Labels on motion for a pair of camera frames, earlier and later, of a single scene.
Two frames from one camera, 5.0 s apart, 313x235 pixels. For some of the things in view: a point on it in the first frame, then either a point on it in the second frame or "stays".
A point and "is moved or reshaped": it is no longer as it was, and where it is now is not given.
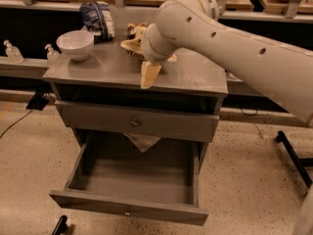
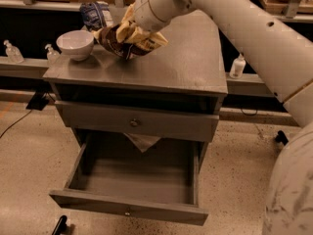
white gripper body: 147,46 → 146,11
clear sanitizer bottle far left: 13,53 stays
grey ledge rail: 34,66 stays
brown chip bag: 133,45 is moved or reshaped
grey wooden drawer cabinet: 115,102 stays
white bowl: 76,44 stays
